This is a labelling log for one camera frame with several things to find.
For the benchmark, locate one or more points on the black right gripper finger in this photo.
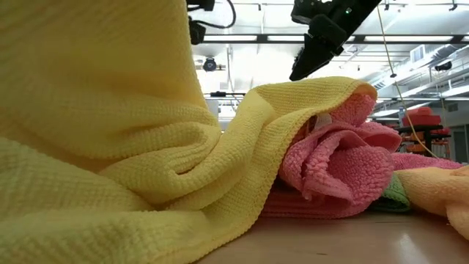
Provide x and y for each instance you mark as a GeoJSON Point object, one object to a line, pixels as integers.
{"type": "Point", "coordinates": [311, 62]}

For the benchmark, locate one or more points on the pink microfiber towel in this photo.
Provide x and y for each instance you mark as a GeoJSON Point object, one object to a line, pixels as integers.
{"type": "Point", "coordinates": [337, 172]}
{"type": "Point", "coordinates": [421, 161]}

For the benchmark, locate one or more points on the orange microfiber towel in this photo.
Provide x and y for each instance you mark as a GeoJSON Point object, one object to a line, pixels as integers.
{"type": "Point", "coordinates": [432, 190]}

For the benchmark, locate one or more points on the yellow microfiber towel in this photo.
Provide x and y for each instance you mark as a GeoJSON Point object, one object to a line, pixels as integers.
{"type": "Point", "coordinates": [110, 146]}

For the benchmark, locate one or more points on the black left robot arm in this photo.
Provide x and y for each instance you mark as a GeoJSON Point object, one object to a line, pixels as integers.
{"type": "Point", "coordinates": [198, 33]}

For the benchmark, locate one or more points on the green microfiber towel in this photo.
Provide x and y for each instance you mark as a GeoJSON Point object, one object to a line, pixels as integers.
{"type": "Point", "coordinates": [394, 196]}

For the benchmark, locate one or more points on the black overhead crossbar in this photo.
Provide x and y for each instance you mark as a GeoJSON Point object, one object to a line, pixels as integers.
{"type": "Point", "coordinates": [278, 38]}

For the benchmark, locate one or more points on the round black ceiling device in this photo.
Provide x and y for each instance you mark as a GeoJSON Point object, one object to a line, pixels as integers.
{"type": "Point", "coordinates": [209, 64]}

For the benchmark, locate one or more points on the black ceiling fixture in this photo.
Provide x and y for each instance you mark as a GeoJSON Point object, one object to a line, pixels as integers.
{"type": "Point", "coordinates": [443, 66]}

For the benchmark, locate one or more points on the red stacked toolbox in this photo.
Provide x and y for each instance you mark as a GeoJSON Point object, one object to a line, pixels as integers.
{"type": "Point", "coordinates": [421, 119]}

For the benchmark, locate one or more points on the black rack with orange items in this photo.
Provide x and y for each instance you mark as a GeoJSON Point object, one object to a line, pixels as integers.
{"type": "Point", "coordinates": [427, 141]}

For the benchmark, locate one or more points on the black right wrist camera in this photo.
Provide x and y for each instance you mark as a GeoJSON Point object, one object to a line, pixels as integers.
{"type": "Point", "coordinates": [304, 12]}

